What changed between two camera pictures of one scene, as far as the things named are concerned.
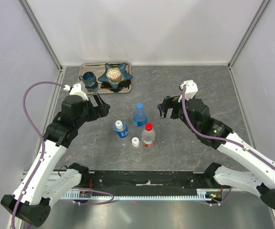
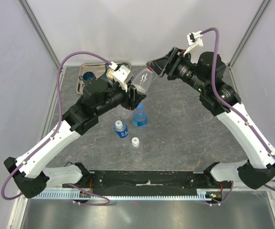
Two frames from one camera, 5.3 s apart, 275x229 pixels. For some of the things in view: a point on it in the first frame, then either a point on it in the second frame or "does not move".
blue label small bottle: [121, 129] does not move
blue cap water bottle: [140, 118] does not move
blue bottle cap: [140, 105] does not move
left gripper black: [98, 111] → [131, 103]
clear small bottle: [135, 142] does not move
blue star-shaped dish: [104, 77] does not move
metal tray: [124, 87] does not move
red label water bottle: [148, 136] → [141, 81]
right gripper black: [172, 102] → [170, 66]
